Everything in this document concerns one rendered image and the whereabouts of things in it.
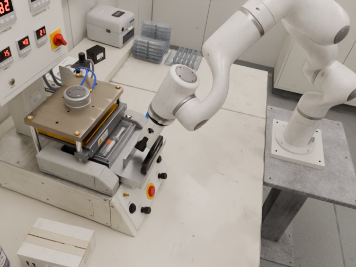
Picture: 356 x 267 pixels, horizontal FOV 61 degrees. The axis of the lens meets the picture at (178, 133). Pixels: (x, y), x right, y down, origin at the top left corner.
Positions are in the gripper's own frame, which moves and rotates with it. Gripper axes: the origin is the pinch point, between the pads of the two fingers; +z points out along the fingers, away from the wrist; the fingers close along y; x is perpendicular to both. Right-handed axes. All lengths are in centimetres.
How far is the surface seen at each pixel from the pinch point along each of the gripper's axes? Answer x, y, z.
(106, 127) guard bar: 12.2, -1.3, 0.0
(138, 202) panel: -9.4, -8.0, 17.0
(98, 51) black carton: 47, 70, 33
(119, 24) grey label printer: 47, 90, 24
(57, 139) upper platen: 22.7, -10.0, 6.5
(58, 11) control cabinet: 42.7, 13.6, -16.5
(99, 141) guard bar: 11.5, -6.1, 1.7
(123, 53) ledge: 38, 86, 37
